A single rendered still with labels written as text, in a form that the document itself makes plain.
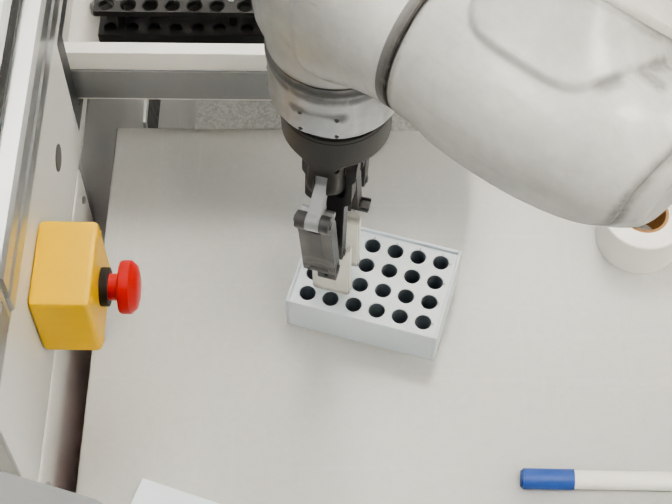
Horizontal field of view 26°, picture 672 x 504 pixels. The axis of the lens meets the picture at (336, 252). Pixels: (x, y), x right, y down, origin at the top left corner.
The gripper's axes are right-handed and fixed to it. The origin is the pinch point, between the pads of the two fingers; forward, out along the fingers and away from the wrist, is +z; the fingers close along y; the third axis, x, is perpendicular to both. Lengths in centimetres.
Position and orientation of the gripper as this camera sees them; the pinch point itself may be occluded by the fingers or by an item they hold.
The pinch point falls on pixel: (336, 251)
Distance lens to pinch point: 113.2
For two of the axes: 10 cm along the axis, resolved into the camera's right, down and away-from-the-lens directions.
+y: -2.8, 8.2, -5.0
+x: 9.6, 2.3, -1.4
